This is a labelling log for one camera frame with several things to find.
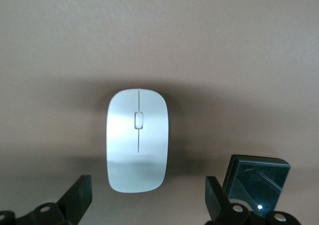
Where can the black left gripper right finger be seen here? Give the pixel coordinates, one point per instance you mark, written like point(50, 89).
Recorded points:
point(219, 207)

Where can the black glossy phone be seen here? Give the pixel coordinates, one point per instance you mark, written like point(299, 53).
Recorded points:
point(256, 180)

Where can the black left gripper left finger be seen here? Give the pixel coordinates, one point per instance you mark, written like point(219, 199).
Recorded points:
point(74, 200)

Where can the white computer mouse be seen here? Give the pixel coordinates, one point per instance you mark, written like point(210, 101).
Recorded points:
point(124, 147)

